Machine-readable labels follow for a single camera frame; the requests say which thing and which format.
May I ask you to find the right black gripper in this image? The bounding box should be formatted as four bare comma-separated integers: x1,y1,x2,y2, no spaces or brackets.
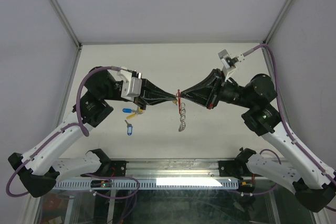
180,68,255,110

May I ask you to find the red handled metal keyring holder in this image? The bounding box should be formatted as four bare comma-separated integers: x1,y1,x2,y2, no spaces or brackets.
176,89,186,132

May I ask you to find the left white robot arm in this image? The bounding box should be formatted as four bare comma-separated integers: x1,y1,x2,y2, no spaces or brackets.
6,66,176,198

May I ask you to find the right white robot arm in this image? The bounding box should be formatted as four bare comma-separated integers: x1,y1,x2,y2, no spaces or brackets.
181,69,335,212

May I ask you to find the blue tag key upper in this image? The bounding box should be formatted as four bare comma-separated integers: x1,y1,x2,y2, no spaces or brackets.
122,108,133,113

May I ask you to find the blue tag key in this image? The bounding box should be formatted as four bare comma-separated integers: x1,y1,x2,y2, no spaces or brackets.
122,108,133,113
124,120,133,136

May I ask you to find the yellow tag key flat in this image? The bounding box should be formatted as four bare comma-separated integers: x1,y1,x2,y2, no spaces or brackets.
127,113,137,120

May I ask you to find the blue tag key lower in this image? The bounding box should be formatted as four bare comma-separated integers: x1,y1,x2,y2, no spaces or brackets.
124,120,133,136

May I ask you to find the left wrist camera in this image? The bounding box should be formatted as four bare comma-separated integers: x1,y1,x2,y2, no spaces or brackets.
117,68,142,102

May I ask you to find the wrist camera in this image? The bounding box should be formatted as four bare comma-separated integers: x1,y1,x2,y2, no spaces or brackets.
117,68,142,102
218,49,245,80

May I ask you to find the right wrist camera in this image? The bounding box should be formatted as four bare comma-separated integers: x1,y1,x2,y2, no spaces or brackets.
218,49,245,80

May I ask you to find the aluminium front rail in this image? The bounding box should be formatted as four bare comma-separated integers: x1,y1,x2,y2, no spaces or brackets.
33,157,314,180

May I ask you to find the slotted cable duct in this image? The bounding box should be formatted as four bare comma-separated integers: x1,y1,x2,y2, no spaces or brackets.
54,177,238,190

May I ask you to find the left aluminium frame post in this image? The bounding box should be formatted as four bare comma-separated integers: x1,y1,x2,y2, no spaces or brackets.
48,0,82,49

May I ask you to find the aluminium frame post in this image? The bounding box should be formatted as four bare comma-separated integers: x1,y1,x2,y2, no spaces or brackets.
48,0,82,49
263,0,295,44

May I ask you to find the right aluminium frame post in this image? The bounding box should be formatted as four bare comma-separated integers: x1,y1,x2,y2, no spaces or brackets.
263,0,295,44

